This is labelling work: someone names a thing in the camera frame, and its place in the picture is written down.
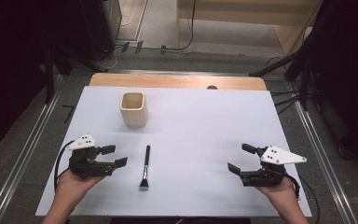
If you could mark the dark curtain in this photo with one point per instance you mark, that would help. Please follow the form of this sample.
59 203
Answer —
351 77
12 62

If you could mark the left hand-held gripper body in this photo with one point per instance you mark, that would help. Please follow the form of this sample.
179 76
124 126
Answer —
82 161

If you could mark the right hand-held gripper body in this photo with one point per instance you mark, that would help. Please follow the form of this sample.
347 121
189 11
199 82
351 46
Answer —
272 174

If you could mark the person's right hand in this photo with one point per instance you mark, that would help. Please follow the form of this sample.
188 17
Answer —
281 193

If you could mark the person's left hand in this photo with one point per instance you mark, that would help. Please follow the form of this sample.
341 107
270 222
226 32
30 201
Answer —
71 186

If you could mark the square wooden cup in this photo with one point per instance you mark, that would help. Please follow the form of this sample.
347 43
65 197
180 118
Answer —
133 116

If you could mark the black makeup brush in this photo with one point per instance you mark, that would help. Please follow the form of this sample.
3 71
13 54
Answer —
146 165

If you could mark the aluminium floor rail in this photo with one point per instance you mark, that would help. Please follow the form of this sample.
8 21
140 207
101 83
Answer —
21 158
323 165

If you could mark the black equipment cabinet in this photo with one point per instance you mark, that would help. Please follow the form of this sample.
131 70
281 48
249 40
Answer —
101 28

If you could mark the black metal stand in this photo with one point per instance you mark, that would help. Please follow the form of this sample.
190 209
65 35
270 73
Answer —
49 77
303 81

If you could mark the light wooden furniture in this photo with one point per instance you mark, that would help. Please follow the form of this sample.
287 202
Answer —
248 15

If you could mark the white table sheet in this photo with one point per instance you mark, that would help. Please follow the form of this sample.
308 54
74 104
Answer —
192 124

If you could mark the wooden table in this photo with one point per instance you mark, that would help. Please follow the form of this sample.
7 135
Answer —
174 81

